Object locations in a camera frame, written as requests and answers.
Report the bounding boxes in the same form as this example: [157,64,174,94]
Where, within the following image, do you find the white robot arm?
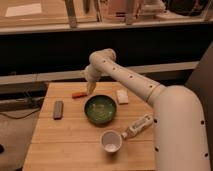
[84,48,212,171]

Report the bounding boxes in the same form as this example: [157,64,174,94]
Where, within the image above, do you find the green ceramic bowl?
[84,95,117,125]

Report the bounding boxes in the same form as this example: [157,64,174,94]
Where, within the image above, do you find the white ceramic cup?
[100,130,123,154]

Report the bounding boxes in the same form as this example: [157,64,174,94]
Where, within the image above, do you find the cream sponge block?
[116,89,129,104]

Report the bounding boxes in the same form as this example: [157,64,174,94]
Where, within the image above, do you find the grey remote control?
[53,101,63,120]

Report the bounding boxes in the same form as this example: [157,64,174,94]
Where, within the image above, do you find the white plastic bottle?
[121,114,153,140]

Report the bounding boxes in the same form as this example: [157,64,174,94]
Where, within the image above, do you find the black floor cable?
[0,96,44,121]

